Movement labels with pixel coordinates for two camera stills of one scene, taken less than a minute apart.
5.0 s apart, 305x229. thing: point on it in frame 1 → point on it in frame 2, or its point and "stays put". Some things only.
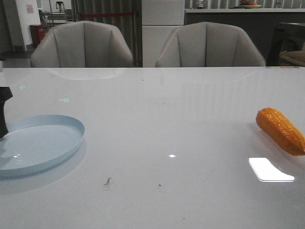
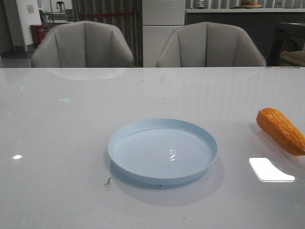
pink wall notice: [30, 8] stays put
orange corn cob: [280, 130] stays put
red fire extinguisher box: [38, 32] stays put
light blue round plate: [38, 144] → [162, 151]
